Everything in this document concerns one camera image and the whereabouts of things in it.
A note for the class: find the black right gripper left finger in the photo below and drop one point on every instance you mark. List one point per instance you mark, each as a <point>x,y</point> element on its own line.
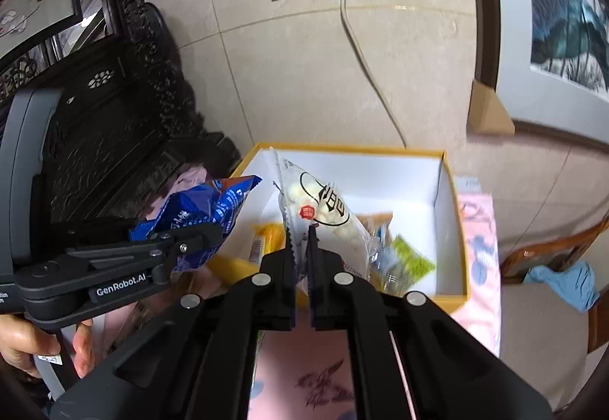
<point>193,361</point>

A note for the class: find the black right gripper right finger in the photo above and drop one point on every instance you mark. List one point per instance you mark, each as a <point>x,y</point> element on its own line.
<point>410,359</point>

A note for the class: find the yellow-green snack packet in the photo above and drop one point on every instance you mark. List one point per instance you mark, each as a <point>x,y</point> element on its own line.
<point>403,267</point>

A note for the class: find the blue cookie snack bag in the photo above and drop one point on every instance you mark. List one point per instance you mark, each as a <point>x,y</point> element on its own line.
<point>213,202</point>

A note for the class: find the white candy snack bag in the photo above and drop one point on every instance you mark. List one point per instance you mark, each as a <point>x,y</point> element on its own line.
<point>307,202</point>

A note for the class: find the person's left hand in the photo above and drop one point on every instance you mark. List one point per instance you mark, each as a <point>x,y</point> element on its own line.
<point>21,340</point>

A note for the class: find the pink floral tablecloth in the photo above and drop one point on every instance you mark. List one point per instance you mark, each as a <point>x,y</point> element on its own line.
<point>298,373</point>

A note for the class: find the yellow snack packet in box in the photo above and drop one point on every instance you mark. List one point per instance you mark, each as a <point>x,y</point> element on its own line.
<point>268,238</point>

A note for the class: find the yellow cardboard box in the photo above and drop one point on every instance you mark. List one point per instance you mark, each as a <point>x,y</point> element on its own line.
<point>415,187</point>

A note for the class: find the dark carved wooden furniture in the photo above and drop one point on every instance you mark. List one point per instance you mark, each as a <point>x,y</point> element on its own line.
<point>126,121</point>

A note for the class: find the blue cloth on chair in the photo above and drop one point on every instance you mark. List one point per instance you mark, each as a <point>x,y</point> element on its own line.
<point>575,286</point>

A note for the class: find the wooden chair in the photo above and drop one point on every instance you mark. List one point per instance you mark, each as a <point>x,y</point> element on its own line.
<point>560,265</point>

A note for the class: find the cardboard corner protector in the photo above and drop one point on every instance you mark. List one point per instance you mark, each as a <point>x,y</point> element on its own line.
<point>487,114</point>

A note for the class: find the framed landscape painting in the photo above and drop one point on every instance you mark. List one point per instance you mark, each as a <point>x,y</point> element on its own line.
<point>548,62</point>

